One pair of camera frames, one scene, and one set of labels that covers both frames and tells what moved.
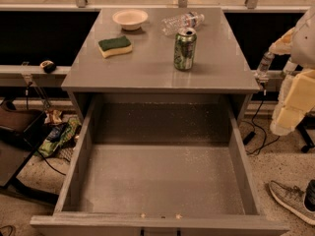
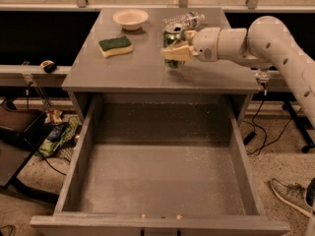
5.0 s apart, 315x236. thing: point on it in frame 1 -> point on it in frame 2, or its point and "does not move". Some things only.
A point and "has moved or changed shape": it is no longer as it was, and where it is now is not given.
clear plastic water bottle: x=171 y=25 does not move
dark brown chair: x=20 y=133 does not move
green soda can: x=185 y=48 has moved or changed shape
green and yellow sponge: x=113 y=46 does not move
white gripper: x=304 y=48 -> x=206 y=43
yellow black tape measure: x=48 y=66 does not move
